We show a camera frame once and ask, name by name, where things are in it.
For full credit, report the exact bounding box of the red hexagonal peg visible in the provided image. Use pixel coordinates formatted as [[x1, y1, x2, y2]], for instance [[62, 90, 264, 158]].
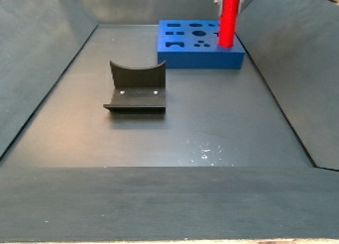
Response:
[[219, 0, 240, 48]]

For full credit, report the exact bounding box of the blue foam shape board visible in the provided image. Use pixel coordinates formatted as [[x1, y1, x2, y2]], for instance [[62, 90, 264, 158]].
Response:
[[158, 20, 246, 69]]

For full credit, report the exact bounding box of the black curved holder stand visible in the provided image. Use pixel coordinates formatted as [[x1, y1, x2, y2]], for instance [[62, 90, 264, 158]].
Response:
[[103, 62, 166, 112]]

